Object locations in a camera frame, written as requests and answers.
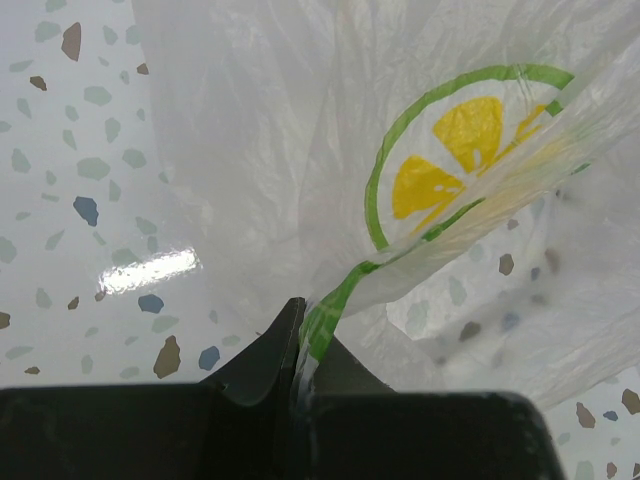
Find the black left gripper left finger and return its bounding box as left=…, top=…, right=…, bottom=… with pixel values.
left=200, top=297, right=306, bottom=406

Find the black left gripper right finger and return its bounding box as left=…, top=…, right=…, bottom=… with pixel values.
left=313, top=338, right=394, bottom=395

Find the clear printed plastic bag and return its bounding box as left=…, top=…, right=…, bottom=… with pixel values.
left=133, top=1, right=639, bottom=407

